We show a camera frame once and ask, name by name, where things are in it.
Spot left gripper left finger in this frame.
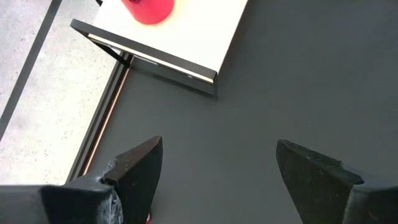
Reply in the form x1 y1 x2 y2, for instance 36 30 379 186
101 135 164 224

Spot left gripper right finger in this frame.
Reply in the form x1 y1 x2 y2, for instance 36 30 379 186
275 139 364 224

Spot wooden shelf black legs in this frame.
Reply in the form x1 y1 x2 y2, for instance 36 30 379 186
70 0 249 98

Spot black aluminium table frame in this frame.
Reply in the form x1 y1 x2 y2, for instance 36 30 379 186
65 52 135 184

